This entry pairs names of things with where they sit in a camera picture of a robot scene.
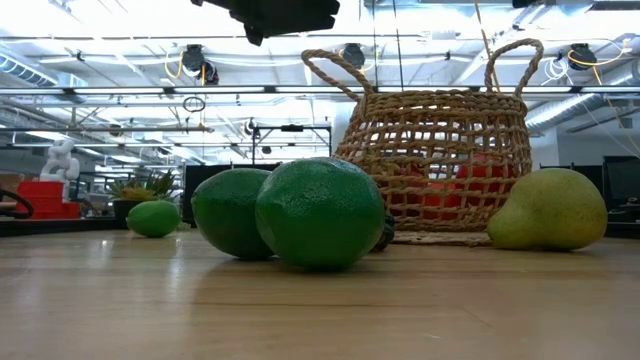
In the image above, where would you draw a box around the green pear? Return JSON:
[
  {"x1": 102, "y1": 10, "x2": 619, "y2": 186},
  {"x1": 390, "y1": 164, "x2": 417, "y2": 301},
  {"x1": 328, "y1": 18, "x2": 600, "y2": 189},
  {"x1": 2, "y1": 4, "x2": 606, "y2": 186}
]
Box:
[{"x1": 486, "y1": 167, "x2": 609, "y2": 252}]

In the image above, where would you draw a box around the red apple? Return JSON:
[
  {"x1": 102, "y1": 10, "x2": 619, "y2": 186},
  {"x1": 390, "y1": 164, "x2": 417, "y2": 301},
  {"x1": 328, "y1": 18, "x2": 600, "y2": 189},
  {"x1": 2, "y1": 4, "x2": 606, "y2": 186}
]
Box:
[{"x1": 454, "y1": 153, "x2": 516, "y2": 209}]

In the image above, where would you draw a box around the dark grape bunch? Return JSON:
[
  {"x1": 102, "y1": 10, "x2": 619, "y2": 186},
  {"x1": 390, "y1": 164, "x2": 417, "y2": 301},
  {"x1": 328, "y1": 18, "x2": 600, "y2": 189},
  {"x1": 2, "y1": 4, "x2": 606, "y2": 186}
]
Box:
[{"x1": 372, "y1": 212, "x2": 396, "y2": 253}]

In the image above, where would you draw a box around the black monitor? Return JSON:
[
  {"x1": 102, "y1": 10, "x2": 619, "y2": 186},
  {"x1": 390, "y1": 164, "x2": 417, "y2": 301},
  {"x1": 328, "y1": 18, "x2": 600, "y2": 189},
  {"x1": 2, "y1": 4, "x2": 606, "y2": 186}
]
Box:
[{"x1": 602, "y1": 155, "x2": 640, "y2": 211}]

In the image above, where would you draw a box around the silver ceiling duct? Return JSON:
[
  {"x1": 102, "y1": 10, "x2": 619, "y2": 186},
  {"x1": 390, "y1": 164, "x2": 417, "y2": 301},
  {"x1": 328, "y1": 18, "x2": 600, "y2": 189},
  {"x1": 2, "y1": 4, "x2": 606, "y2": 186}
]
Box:
[{"x1": 524, "y1": 59, "x2": 640, "y2": 137}]

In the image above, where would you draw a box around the black metal frame stand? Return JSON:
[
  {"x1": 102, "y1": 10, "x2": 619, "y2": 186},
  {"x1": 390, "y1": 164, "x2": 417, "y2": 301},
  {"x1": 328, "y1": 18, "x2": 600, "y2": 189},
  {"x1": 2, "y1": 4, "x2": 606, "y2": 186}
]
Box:
[{"x1": 251, "y1": 123, "x2": 334, "y2": 166}]

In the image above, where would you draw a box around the small green lime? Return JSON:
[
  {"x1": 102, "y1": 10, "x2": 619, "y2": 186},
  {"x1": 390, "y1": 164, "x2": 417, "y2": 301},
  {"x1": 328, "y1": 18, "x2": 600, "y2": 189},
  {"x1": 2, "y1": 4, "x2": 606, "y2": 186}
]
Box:
[{"x1": 126, "y1": 199, "x2": 182, "y2": 239}]

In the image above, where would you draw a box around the red storage bin rack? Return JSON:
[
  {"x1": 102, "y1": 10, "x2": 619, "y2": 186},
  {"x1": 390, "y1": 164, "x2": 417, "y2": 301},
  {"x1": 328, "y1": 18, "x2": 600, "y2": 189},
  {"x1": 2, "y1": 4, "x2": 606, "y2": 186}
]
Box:
[{"x1": 16, "y1": 180, "x2": 81, "y2": 220}]

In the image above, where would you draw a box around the yellow hanging cable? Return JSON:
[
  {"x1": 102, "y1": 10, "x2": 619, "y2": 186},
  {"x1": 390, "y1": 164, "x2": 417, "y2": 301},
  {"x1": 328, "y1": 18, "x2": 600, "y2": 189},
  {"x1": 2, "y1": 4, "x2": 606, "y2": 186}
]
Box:
[{"x1": 472, "y1": 0, "x2": 501, "y2": 92}]

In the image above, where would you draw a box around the black ceiling cable reel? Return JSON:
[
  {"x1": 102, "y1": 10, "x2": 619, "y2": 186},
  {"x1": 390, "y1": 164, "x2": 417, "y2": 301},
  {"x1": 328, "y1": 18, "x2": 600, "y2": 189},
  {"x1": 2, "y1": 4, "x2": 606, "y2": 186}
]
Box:
[
  {"x1": 342, "y1": 42, "x2": 367, "y2": 70},
  {"x1": 181, "y1": 43, "x2": 220, "y2": 86},
  {"x1": 568, "y1": 42, "x2": 600, "y2": 71}
]

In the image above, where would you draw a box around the woven wicker basket with handles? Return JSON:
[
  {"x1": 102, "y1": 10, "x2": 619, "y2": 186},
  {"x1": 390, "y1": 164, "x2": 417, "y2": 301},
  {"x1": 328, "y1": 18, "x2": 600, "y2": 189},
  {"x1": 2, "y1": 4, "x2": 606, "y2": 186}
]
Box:
[{"x1": 301, "y1": 38, "x2": 545, "y2": 232}]

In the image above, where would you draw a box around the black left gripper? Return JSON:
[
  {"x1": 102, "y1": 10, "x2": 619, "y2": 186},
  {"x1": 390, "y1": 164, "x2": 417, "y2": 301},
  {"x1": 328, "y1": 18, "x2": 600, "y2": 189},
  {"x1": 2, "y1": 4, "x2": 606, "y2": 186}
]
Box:
[{"x1": 191, "y1": 0, "x2": 342, "y2": 48}]

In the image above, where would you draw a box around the white robot statue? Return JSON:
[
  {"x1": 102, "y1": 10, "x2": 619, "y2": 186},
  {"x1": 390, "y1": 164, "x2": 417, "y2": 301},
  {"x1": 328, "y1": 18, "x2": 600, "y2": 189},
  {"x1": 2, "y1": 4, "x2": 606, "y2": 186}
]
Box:
[{"x1": 38, "y1": 138, "x2": 81, "y2": 184}]

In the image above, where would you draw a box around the large green lime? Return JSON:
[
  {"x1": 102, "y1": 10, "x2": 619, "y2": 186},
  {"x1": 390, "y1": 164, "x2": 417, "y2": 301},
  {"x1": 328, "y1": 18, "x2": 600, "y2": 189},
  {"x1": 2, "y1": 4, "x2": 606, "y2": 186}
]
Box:
[
  {"x1": 254, "y1": 156, "x2": 387, "y2": 272},
  {"x1": 190, "y1": 167, "x2": 275, "y2": 261}
]

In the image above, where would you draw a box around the round woven placemat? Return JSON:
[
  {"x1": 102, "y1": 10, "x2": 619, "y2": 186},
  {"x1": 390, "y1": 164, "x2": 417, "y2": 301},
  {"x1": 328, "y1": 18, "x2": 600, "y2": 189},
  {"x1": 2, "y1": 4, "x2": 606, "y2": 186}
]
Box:
[{"x1": 392, "y1": 229, "x2": 494, "y2": 248}]

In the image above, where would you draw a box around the orange red tomato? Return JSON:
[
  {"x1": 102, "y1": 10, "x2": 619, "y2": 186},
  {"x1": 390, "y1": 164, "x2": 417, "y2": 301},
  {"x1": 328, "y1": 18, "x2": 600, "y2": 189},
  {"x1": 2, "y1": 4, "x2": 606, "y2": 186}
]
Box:
[{"x1": 389, "y1": 174, "x2": 464, "y2": 221}]

